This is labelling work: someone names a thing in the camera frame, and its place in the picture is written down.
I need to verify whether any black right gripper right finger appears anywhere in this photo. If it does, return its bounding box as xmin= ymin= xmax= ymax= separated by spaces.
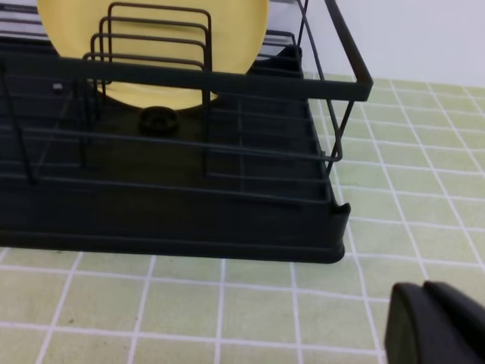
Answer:
xmin=424 ymin=281 xmax=484 ymax=359

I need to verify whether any black wire dish rack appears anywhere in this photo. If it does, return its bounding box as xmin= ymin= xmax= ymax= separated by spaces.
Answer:
xmin=1 ymin=1 xmax=373 ymax=263

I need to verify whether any yellow round plate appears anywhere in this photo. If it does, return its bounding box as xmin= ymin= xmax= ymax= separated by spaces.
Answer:
xmin=36 ymin=0 xmax=271 ymax=110

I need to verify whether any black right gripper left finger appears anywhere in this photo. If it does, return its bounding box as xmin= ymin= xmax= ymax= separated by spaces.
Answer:
xmin=384 ymin=282 xmax=484 ymax=363

